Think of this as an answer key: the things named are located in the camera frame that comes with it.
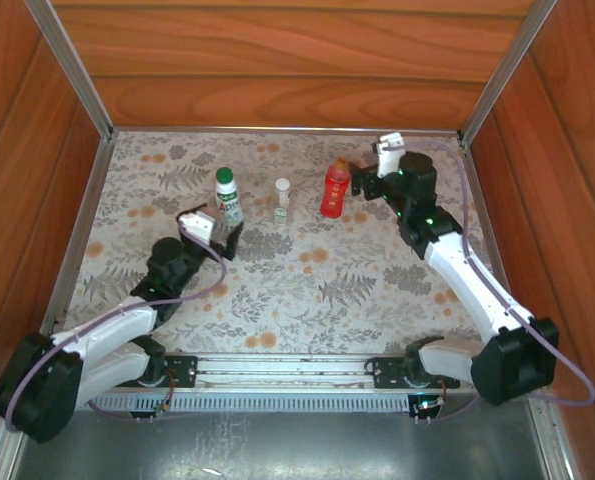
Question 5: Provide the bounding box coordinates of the floral table cloth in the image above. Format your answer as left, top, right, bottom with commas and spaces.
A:
56, 130, 521, 355

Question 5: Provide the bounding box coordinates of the purple cable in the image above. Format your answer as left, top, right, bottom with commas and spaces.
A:
394, 139, 595, 425
2, 224, 228, 434

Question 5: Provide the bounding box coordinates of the red label plastic bottle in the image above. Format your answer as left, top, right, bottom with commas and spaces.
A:
319, 157, 352, 220

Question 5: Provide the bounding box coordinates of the small clear plastic bottle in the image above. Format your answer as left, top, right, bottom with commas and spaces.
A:
271, 177, 294, 225

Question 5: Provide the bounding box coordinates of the aluminium back rail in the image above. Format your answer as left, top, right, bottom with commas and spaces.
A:
111, 124, 463, 137

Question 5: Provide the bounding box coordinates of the aluminium corner post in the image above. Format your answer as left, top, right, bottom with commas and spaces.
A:
459, 0, 558, 144
24, 0, 116, 141

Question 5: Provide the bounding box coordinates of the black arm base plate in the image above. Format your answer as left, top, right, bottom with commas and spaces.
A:
139, 352, 198, 389
366, 355, 462, 390

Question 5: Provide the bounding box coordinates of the white bottle green label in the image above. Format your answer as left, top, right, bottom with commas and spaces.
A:
213, 167, 244, 225

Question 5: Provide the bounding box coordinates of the aluminium side rail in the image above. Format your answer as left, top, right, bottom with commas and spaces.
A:
459, 142, 523, 351
34, 137, 113, 351

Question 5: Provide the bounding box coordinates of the grey slotted cable duct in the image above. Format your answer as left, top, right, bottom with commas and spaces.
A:
76, 392, 533, 414

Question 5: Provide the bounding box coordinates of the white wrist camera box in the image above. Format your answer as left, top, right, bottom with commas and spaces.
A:
176, 209, 226, 246
372, 132, 404, 177

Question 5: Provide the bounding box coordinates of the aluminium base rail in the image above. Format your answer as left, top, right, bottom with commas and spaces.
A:
9, 351, 548, 391

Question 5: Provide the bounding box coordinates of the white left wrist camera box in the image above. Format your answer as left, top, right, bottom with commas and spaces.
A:
176, 209, 226, 246

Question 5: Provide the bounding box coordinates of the galvanised metal sheet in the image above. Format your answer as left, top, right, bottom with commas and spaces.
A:
11, 409, 553, 480

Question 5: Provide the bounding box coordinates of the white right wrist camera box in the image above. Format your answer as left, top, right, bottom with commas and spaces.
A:
372, 132, 404, 177

